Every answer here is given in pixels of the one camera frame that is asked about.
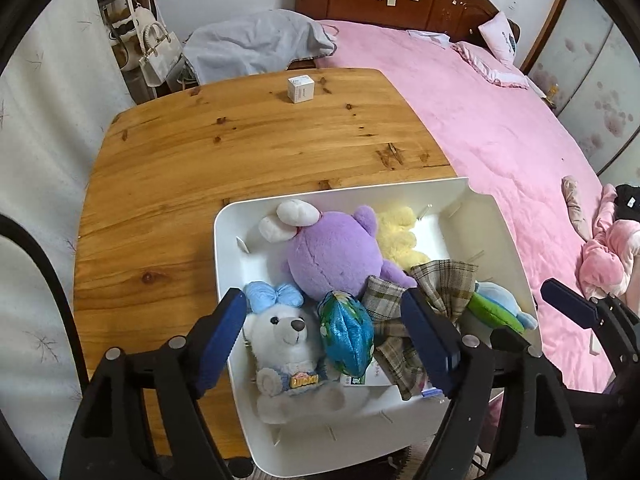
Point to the grey cloth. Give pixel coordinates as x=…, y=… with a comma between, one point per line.
x=250, y=45

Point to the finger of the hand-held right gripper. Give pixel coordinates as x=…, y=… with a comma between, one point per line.
x=512, y=340
x=567, y=302

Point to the black cloth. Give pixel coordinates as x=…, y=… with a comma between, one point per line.
x=627, y=202

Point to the pink frilled pillow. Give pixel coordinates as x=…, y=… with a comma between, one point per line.
x=490, y=67

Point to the shiny blue foil bag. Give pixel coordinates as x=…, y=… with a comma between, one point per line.
x=347, y=335

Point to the yellow plush toy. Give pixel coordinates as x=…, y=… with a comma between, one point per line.
x=395, y=230

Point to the white plastic tray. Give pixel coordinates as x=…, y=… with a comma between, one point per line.
x=435, y=240

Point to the white plush bear blue bow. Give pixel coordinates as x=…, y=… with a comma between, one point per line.
x=280, y=340

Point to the small white plush toy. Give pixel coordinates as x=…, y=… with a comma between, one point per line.
x=290, y=215

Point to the pink blanket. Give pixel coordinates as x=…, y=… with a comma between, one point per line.
x=500, y=135

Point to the brown white furry bag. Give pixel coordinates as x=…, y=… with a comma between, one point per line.
x=125, y=22

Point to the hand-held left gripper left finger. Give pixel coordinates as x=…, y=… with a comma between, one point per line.
x=220, y=345

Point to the purple plush toy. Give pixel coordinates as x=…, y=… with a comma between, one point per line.
x=330, y=255

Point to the pink fluffy garment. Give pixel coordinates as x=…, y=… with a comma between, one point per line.
x=610, y=255

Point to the white printed pillow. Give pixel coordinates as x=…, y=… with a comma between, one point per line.
x=500, y=40

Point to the white medicine box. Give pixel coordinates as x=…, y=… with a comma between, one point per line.
x=375, y=372

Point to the small white box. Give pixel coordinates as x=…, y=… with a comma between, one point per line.
x=300, y=90

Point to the frosted sliding wardrobe door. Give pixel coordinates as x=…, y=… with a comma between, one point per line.
x=600, y=85

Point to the white patterned curtain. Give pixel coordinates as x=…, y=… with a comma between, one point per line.
x=45, y=110

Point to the white handbag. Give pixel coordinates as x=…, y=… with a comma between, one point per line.
x=160, y=55

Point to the light blue plush toy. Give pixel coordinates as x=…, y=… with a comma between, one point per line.
x=500, y=295

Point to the white folded garment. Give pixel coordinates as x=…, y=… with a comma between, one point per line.
x=430, y=36

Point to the small white block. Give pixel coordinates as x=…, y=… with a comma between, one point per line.
x=595, y=345

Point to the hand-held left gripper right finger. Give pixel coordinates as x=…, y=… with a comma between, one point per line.
x=430, y=345

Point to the plaid fabric bow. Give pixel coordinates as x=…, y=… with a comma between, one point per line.
x=440, y=280

